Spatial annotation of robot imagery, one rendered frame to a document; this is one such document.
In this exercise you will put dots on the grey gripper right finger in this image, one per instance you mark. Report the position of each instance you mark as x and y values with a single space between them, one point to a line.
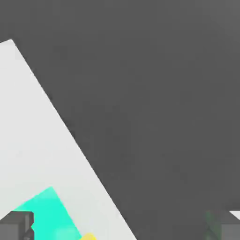
227 227

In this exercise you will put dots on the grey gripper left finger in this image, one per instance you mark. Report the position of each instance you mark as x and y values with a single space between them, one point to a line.
16 226

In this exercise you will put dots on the small yellow cube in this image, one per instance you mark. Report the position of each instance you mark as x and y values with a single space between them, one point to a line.
88 236

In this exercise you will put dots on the large turquoise box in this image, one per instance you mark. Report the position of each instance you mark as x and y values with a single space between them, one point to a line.
50 213

